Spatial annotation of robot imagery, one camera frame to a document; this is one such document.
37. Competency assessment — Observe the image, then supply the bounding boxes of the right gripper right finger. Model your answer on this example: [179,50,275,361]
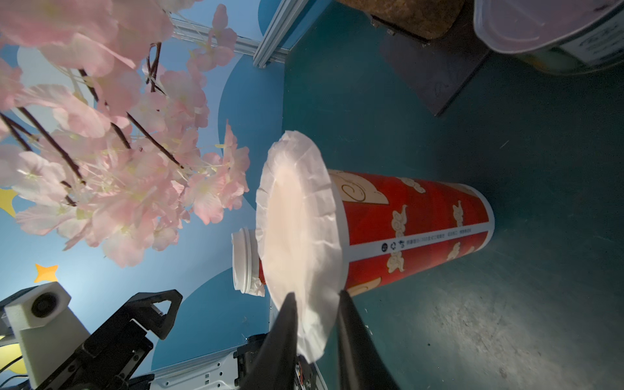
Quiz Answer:
[337,290,400,390]

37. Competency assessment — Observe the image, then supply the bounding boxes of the aluminium frame bars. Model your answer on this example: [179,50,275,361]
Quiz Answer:
[163,1,329,70]

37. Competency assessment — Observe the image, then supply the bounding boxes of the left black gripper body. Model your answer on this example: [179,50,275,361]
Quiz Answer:
[37,289,183,390]

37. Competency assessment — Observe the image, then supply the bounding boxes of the white cup lid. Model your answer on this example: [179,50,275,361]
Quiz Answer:
[232,228,266,297]

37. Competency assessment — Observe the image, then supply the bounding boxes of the red paper cup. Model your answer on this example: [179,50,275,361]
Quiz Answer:
[329,170,495,296]
[258,260,266,285]

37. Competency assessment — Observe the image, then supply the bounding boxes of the pink cherry blossom tree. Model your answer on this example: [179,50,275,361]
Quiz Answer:
[1,1,250,267]

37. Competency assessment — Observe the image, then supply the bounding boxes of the tree metal base plate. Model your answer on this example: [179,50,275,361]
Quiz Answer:
[343,0,492,116]

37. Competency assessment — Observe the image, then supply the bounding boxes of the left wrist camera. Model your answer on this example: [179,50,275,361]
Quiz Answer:
[1,282,90,389]

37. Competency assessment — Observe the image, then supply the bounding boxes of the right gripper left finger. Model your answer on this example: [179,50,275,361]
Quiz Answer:
[240,292,298,390]

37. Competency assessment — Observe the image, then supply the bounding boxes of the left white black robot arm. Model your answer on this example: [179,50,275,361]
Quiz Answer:
[38,290,266,389]

